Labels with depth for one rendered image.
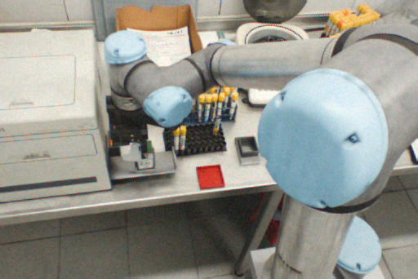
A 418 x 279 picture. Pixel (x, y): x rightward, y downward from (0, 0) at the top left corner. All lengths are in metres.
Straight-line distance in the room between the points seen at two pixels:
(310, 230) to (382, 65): 0.20
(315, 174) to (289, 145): 0.03
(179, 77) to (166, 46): 0.63
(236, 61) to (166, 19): 0.74
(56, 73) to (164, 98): 0.31
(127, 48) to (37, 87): 0.25
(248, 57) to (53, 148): 0.47
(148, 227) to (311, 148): 1.65
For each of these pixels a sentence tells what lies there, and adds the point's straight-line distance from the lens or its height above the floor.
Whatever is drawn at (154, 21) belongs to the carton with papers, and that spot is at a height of 0.97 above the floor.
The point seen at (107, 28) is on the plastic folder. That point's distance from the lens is 1.42.
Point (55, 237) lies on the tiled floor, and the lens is 2.00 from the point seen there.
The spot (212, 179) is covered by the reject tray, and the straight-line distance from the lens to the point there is 1.06.
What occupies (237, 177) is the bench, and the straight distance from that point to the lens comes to 1.07.
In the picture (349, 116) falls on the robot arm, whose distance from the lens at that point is 0.33.
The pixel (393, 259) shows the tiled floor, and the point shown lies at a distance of 2.17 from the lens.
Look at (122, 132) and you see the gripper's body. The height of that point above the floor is 1.10.
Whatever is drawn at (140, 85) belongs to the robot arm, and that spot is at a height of 1.29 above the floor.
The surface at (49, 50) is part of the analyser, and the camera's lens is 0.96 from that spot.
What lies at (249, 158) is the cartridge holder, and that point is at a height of 0.89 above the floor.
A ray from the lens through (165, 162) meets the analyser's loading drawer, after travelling 1.03.
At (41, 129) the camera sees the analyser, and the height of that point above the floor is 1.14.
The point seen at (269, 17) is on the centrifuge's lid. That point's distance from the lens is 1.42.
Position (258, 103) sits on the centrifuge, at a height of 0.90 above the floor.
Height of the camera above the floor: 1.78
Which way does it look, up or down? 52 degrees down
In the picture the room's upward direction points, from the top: 8 degrees clockwise
